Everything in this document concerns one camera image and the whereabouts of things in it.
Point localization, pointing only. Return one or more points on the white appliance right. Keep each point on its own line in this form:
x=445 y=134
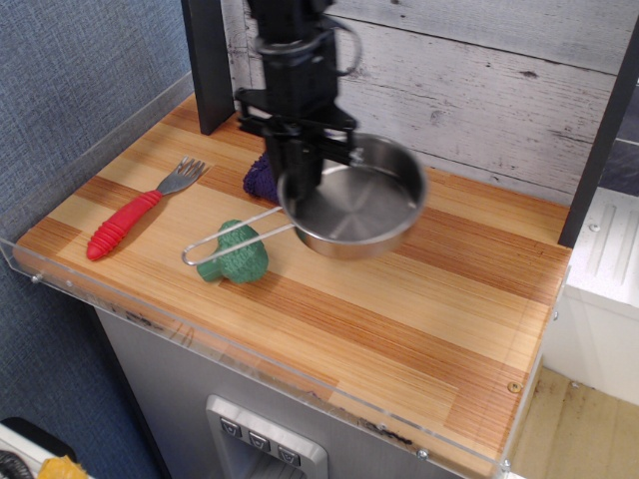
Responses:
x=592 y=337

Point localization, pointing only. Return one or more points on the green toy broccoli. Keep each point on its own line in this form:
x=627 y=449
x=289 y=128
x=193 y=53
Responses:
x=246 y=264

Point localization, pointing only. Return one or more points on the yellow black object corner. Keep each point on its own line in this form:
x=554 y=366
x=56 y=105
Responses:
x=28 y=451

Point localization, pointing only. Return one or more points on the black post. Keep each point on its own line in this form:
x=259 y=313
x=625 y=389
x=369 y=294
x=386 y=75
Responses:
x=614 y=113
x=208 y=53

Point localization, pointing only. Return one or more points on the black left post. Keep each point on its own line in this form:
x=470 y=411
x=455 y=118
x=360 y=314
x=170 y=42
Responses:
x=208 y=53

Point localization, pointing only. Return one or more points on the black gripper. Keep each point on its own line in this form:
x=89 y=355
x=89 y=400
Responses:
x=297 y=114

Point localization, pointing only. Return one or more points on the silver dispenser panel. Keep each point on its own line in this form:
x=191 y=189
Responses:
x=251 y=446

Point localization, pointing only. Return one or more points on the stainless steel pan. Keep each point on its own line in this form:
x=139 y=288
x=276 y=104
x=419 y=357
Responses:
x=358 y=211

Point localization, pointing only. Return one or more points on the red handled fork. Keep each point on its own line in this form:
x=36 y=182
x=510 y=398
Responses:
x=114 y=229

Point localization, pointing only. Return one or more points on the purple folded cloth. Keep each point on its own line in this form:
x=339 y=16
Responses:
x=259 y=181

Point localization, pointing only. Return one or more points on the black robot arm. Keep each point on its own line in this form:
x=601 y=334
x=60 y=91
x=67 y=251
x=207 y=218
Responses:
x=294 y=25

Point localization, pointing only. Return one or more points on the clear acrylic guard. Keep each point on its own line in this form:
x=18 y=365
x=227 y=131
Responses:
x=50 y=144

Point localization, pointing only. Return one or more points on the black right post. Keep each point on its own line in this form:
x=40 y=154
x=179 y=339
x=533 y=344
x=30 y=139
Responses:
x=614 y=113

